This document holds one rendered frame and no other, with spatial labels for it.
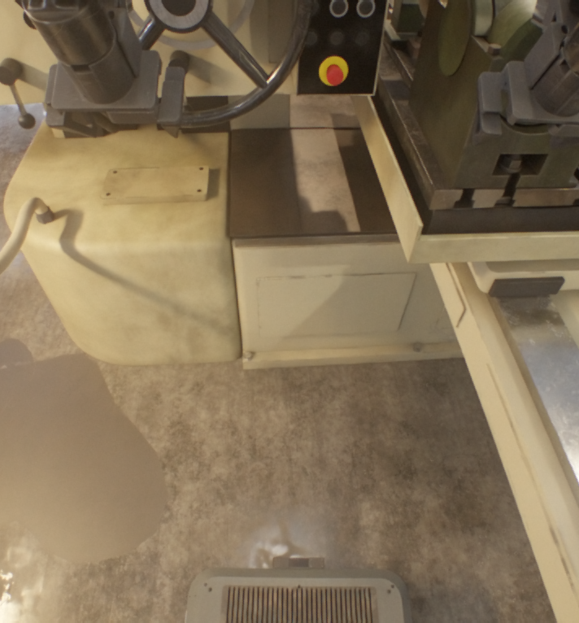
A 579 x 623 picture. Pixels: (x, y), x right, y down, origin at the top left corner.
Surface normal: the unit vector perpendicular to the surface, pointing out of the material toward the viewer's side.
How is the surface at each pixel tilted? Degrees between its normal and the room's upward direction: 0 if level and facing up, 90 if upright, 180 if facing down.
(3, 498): 0
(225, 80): 90
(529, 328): 0
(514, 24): 54
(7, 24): 90
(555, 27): 30
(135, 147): 0
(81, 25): 113
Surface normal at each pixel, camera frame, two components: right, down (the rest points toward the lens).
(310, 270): 0.07, 0.77
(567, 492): 0.02, -0.64
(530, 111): 0.01, -0.17
